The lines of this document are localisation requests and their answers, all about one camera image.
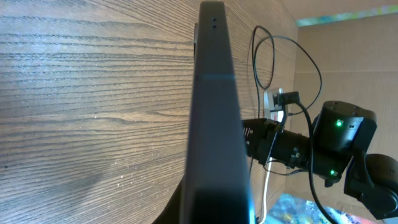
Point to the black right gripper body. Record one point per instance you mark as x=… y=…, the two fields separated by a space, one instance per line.
x=259 y=135

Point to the Samsung Galaxy smartphone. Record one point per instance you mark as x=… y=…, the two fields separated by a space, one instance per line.
x=216 y=186

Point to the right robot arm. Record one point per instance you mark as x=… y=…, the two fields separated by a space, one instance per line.
x=335 y=148

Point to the brown cardboard backdrop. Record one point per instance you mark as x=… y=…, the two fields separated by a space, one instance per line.
x=353 y=61

